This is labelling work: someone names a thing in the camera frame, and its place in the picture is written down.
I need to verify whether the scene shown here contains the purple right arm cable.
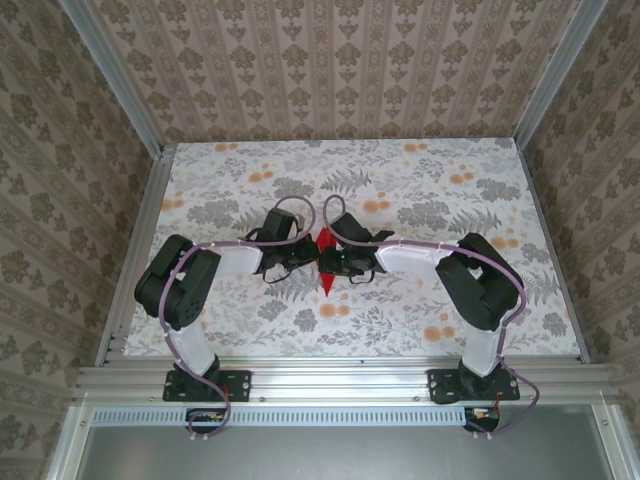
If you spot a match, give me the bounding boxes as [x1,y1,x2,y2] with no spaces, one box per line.
[323,194,544,441]

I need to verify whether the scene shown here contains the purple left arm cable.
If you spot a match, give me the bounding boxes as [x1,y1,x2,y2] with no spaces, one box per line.
[157,195,317,444]

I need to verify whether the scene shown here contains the long aluminium base rail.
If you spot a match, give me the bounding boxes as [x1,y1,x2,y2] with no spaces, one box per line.
[74,363,619,404]

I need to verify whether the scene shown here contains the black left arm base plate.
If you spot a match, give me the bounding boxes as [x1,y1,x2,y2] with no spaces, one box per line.
[163,368,251,403]

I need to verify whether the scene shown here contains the aluminium side rail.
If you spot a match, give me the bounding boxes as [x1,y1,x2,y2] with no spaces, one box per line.
[516,142,592,364]
[94,144,177,366]

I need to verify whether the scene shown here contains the floral patterned table cover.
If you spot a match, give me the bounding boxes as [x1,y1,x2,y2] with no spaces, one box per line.
[122,139,584,359]

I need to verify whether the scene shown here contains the red square paper sheet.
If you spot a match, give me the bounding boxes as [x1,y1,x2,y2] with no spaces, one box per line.
[316,225,338,297]

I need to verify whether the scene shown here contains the black connector box with wires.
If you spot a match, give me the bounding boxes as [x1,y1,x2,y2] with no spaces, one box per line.
[185,407,230,435]
[463,406,502,434]

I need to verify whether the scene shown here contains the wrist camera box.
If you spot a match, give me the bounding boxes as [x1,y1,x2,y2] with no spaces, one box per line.
[331,211,374,244]
[261,208,302,244]

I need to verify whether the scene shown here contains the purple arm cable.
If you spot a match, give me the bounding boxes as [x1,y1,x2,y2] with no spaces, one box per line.
[323,194,544,441]
[157,195,317,444]

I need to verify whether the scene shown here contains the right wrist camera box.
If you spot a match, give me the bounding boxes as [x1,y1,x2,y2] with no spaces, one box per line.
[331,211,374,244]

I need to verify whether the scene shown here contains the grey slotted cable duct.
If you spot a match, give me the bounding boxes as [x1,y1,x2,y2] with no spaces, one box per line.
[92,405,469,427]

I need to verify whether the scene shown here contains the grey metal sheet panel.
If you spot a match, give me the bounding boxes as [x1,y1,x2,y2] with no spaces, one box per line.
[47,404,631,480]

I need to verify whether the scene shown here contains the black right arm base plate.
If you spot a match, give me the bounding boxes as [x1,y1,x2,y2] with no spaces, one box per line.
[428,368,521,404]

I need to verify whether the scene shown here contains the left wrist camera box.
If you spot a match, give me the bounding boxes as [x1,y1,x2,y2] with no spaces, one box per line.
[261,208,302,244]

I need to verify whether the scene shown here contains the aluminium corner post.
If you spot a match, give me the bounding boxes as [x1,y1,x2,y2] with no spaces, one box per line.
[59,0,167,160]
[513,0,614,147]

